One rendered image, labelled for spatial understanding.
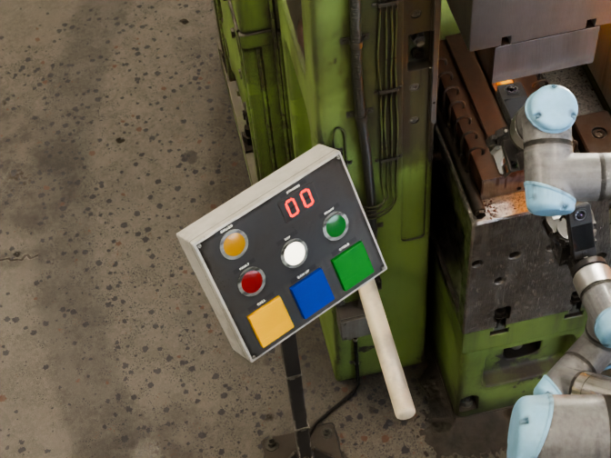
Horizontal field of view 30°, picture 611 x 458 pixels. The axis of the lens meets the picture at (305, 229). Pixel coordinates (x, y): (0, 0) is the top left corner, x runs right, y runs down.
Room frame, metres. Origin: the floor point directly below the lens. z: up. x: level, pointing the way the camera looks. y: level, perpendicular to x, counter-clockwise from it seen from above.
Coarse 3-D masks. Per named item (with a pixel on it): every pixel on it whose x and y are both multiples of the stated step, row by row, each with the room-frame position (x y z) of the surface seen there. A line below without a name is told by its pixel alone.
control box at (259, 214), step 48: (288, 192) 1.32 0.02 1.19; (336, 192) 1.35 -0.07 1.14; (192, 240) 1.23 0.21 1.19; (288, 240) 1.26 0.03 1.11; (336, 240) 1.29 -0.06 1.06; (240, 288) 1.18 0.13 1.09; (288, 288) 1.21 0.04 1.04; (336, 288) 1.23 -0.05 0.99; (240, 336) 1.13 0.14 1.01; (288, 336) 1.15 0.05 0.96
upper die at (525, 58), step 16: (576, 32) 1.48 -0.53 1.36; (592, 32) 1.49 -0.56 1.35; (496, 48) 1.46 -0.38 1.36; (512, 48) 1.47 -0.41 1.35; (528, 48) 1.47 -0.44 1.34; (544, 48) 1.47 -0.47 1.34; (560, 48) 1.48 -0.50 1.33; (576, 48) 1.48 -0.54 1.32; (592, 48) 1.49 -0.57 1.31; (496, 64) 1.46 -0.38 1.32; (512, 64) 1.47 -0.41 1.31; (528, 64) 1.47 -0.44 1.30; (544, 64) 1.47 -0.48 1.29; (560, 64) 1.48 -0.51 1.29; (576, 64) 1.48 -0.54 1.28; (496, 80) 1.46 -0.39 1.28
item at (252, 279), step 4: (248, 272) 1.20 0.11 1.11; (252, 272) 1.21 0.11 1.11; (256, 272) 1.21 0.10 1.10; (244, 276) 1.20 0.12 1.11; (248, 276) 1.20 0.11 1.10; (252, 276) 1.20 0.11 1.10; (256, 276) 1.20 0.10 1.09; (260, 276) 1.20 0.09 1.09; (244, 280) 1.19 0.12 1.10; (248, 280) 1.19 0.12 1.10; (252, 280) 1.20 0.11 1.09; (256, 280) 1.20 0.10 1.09; (260, 280) 1.20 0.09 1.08; (244, 284) 1.19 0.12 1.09; (248, 284) 1.19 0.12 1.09; (252, 284) 1.19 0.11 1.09; (256, 284) 1.19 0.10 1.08; (260, 284) 1.19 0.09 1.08; (244, 288) 1.18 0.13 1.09; (248, 288) 1.18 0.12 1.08; (252, 288) 1.19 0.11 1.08; (256, 288) 1.19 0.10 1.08; (248, 292) 1.18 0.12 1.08; (252, 292) 1.18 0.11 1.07
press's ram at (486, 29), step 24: (456, 0) 1.53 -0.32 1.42; (480, 0) 1.46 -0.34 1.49; (504, 0) 1.46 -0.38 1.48; (528, 0) 1.47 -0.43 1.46; (552, 0) 1.47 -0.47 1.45; (576, 0) 1.48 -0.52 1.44; (600, 0) 1.49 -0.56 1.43; (456, 24) 1.53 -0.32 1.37; (480, 24) 1.46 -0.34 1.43; (504, 24) 1.46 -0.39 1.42; (528, 24) 1.47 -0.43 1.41; (552, 24) 1.48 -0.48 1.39; (576, 24) 1.48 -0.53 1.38; (600, 24) 1.49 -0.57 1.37; (480, 48) 1.46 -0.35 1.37
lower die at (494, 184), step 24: (456, 48) 1.84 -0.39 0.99; (456, 72) 1.78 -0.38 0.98; (480, 72) 1.76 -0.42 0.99; (456, 96) 1.70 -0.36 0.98; (480, 96) 1.69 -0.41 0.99; (528, 96) 1.67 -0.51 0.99; (480, 120) 1.62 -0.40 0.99; (504, 120) 1.61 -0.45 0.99; (480, 144) 1.56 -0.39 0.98; (480, 168) 1.49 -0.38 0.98; (480, 192) 1.46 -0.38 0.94; (504, 192) 1.47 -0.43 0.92
